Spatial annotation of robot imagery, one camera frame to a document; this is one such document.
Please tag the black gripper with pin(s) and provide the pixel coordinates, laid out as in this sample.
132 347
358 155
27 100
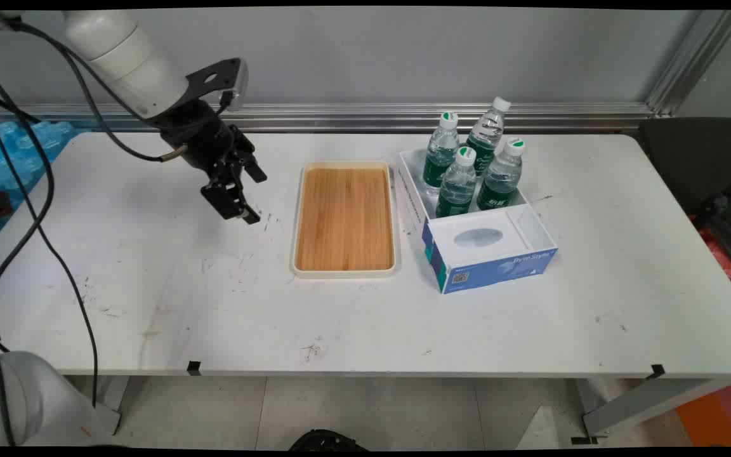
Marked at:
204 136

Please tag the green label water bottle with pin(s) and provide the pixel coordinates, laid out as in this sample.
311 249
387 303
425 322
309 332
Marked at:
441 155
486 136
456 187
502 181

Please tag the bamboo tray with cream rim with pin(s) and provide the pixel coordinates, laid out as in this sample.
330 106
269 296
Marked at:
344 219

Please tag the black tape marker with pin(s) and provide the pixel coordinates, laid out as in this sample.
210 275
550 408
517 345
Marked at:
193 368

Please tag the blue bubble wrap sheet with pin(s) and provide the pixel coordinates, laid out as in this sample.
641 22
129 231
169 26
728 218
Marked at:
4 152

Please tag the blue and white cardboard box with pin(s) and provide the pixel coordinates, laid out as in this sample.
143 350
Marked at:
486 244

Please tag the grey table leg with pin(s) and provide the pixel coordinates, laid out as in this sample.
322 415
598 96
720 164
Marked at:
645 403
108 400

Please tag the black round floor object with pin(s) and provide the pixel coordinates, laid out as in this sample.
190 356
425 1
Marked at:
327 441

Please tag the dark grey chair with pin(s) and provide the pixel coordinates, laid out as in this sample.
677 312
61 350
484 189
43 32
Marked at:
695 158

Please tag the red patterned bag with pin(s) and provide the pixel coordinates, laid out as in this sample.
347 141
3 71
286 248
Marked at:
724 260

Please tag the orange box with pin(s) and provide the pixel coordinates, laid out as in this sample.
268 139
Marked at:
717 416

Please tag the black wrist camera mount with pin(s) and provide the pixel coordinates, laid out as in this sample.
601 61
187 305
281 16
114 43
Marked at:
216 79

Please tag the horizontal aluminium rail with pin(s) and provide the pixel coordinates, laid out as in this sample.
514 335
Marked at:
353 117

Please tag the slanted aluminium post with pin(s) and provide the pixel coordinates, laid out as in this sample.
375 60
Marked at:
695 60

